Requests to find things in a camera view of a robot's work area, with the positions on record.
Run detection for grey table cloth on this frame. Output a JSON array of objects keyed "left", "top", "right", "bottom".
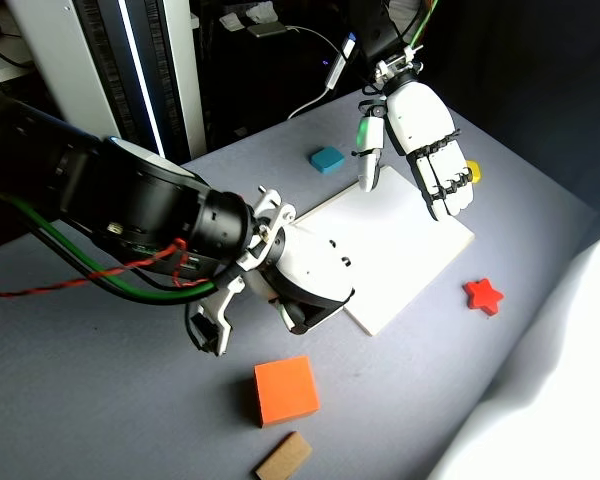
[{"left": 0, "top": 89, "right": 600, "bottom": 480}]

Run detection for teal rounded block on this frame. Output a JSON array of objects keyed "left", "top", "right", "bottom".
[{"left": 309, "top": 146, "right": 345, "bottom": 175}]

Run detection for white cable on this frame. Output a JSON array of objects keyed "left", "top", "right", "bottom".
[{"left": 284, "top": 24, "right": 346, "bottom": 120}]

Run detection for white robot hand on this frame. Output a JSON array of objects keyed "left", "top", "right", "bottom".
[
  {"left": 262, "top": 222, "right": 357, "bottom": 337},
  {"left": 352, "top": 81, "right": 477, "bottom": 222}
]

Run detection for red star block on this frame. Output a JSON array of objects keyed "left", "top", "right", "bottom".
[{"left": 462, "top": 278, "right": 505, "bottom": 317}]

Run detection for orange cube block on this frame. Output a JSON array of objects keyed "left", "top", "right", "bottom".
[{"left": 253, "top": 355, "right": 321, "bottom": 429}]

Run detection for white usb adapter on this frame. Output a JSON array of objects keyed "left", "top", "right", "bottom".
[{"left": 326, "top": 32, "right": 357, "bottom": 91}]

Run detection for white tower cabinet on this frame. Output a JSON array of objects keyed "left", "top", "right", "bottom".
[{"left": 7, "top": 0, "right": 209, "bottom": 161}]

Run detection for grey power bank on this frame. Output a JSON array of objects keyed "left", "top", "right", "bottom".
[{"left": 246, "top": 21, "right": 289, "bottom": 39}]

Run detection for white board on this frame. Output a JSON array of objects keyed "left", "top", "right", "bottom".
[{"left": 294, "top": 164, "right": 476, "bottom": 337}]

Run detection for tan wooden block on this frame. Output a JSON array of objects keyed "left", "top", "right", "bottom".
[{"left": 253, "top": 431, "right": 314, "bottom": 480}]

